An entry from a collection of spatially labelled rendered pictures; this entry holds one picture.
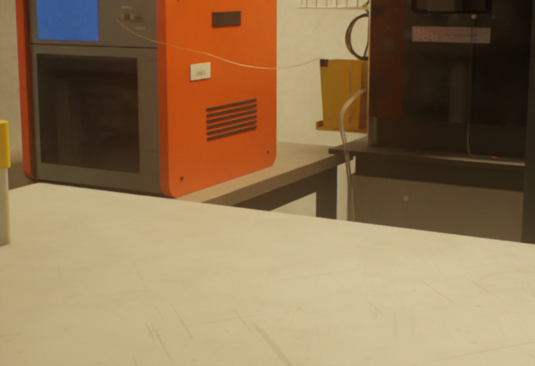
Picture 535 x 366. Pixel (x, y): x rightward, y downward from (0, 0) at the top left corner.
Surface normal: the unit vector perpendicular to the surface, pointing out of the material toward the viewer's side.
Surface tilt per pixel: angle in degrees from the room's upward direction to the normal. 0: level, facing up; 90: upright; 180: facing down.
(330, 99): 93
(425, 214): 90
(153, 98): 90
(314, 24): 90
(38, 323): 0
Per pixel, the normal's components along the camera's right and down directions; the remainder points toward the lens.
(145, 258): 0.00, -0.98
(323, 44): -0.48, 0.16
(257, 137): 0.88, 0.09
